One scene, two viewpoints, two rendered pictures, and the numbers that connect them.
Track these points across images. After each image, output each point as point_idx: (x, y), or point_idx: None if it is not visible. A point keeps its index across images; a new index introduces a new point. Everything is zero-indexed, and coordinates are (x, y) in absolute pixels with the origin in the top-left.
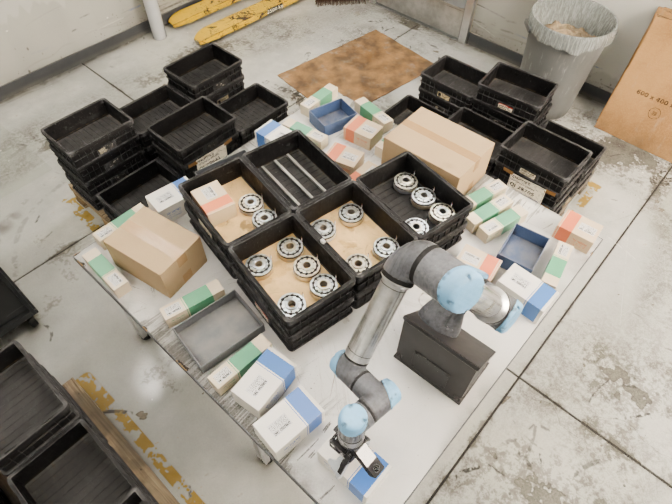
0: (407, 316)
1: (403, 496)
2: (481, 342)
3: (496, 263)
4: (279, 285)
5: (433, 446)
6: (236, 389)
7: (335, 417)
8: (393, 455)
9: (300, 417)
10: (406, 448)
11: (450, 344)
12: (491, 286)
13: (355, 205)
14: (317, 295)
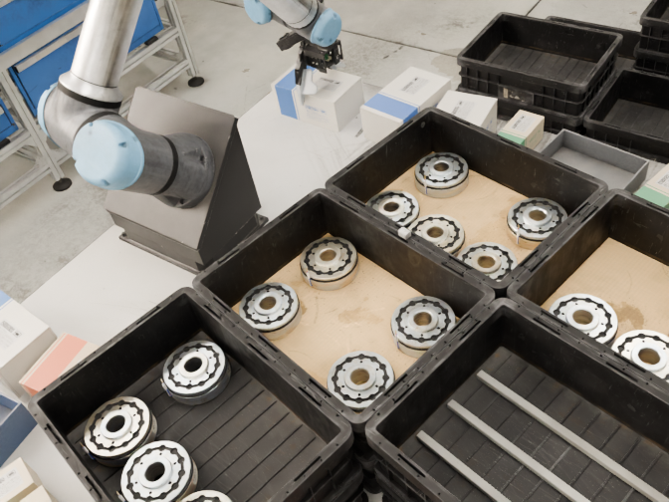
0: (230, 121)
1: (262, 103)
2: (121, 211)
3: (35, 373)
4: (481, 210)
5: None
6: (489, 101)
7: (349, 142)
8: (272, 126)
9: (389, 96)
10: (256, 135)
11: (169, 111)
12: (78, 88)
13: (350, 401)
14: (398, 191)
